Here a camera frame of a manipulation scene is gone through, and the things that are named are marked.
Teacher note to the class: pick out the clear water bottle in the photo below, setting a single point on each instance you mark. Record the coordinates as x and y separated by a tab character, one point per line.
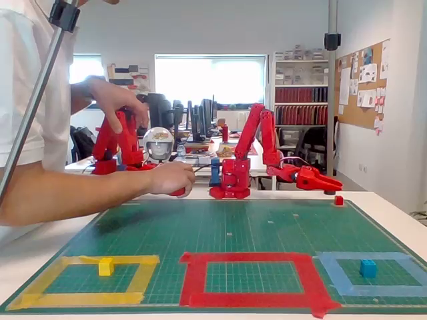
181	153

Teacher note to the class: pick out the person's left forearm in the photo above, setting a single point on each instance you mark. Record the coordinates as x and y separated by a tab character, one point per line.
78	96

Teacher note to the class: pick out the white bookshelf red binders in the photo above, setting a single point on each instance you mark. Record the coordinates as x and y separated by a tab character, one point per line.
300	95

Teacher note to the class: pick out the black pole clamp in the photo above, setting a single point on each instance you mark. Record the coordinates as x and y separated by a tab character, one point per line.
65	15
332	41

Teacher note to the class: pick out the black backpack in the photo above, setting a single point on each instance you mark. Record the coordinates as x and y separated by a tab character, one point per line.
81	141

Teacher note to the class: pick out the black computer monitor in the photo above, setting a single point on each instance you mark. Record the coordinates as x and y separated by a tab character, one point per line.
161	110
197	121
208	113
178	115

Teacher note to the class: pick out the red bottle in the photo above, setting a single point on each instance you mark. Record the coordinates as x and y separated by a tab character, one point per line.
225	133

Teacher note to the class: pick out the yellow cube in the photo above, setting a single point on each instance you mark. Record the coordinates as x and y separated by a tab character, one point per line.
106	268

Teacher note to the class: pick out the person's left hand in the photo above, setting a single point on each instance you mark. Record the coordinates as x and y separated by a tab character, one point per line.
113	98

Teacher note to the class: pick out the blue tape square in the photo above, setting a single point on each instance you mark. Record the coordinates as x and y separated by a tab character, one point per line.
377	290

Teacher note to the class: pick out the slanted metal pole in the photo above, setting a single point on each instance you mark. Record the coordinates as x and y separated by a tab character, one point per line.
36	100

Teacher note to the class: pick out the black office chair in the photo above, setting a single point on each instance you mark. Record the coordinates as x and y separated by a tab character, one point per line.
313	146

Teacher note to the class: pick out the upright grey pole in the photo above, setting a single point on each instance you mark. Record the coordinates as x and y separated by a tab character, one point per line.
332	100

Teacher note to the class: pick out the small black puck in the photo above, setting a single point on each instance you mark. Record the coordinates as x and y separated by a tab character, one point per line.
330	192

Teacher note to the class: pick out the red cube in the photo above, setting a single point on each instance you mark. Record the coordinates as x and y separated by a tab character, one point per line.
339	200

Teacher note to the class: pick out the red leader arm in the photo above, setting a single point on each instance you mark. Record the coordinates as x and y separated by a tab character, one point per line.
106	166

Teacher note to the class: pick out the blue table clamp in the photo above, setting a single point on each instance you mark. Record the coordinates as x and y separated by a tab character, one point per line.
215	171

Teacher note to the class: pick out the wall power outlet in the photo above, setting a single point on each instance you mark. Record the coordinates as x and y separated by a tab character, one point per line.
363	167

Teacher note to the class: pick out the red tape square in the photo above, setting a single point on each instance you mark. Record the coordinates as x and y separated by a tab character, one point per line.
250	300

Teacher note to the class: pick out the white helmet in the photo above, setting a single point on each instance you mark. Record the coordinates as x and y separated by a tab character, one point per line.
158	143

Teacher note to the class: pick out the wall tool rack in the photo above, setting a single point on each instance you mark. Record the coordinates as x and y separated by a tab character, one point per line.
128	71

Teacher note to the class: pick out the patterned bowl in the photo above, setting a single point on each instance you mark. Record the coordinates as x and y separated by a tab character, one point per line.
225	150

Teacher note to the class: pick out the green cutting mat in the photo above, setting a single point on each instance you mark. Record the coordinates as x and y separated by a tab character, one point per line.
233	226

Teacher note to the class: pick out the white office desk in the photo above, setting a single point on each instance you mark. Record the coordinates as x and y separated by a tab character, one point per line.
258	161

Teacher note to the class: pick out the green plant leaves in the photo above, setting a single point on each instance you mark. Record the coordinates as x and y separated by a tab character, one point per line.
419	215

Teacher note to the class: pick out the person's right forearm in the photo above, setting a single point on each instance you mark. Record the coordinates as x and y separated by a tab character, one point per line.
66	196

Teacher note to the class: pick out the person's right hand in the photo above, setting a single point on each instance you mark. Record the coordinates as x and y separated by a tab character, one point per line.
171	178

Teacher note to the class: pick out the white shirt torso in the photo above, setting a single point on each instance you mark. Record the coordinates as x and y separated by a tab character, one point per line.
20	83

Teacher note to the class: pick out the red robot arm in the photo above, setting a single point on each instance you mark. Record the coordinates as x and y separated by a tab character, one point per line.
233	176

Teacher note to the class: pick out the yellow tape square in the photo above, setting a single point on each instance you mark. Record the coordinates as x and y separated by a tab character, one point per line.
83	299

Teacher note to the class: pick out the wide bright window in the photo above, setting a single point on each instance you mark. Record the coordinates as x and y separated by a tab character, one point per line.
210	80

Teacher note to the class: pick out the small bright window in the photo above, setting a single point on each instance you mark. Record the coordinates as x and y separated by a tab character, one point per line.
86	65

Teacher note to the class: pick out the blue cube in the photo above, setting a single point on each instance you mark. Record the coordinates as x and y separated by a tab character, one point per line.
368	269

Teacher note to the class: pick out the cork notice board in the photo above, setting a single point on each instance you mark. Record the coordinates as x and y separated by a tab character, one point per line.
353	113

